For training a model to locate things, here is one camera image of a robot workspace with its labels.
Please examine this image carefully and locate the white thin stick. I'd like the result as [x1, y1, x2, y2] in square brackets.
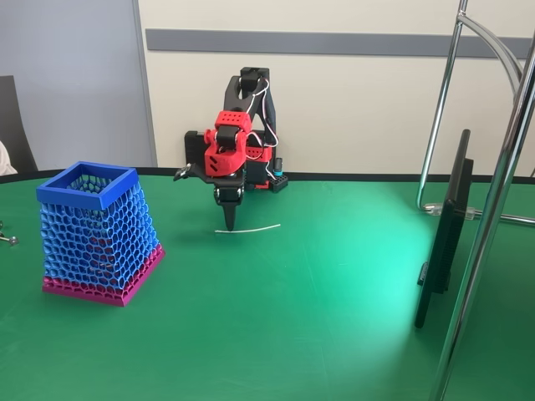
[213, 223, 282, 235]

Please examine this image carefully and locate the chrome tube stand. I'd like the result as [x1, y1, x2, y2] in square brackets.
[415, 0, 535, 401]

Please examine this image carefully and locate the black gripper camera bracket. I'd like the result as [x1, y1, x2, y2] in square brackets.
[173, 162, 219, 185]

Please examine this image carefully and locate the black perforated arm base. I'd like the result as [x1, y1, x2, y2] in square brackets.
[268, 173, 290, 195]

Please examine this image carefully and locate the blue and pink lattice basket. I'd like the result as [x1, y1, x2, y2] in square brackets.
[36, 160, 166, 308]

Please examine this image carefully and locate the black monitor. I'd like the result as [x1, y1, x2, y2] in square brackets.
[413, 128, 476, 330]

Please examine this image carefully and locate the clear plastic clamp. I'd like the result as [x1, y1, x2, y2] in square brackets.
[422, 201, 480, 221]

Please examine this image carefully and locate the green table cloth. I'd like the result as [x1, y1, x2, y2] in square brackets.
[0, 166, 535, 401]

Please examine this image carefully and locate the white clothing of person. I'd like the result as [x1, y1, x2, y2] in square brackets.
[0, 140, 19, 176]

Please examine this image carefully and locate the white red servo cable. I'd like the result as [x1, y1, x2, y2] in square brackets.
[245, 77, 280, 160]

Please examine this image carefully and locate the grey wall rail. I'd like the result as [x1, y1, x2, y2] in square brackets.
[145, 28, 535, 60]

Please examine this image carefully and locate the black case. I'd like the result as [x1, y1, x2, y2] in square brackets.
[184, 129, 218, 169]

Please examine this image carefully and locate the dark chair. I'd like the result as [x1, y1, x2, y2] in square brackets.
[0, 74, 39, 175]

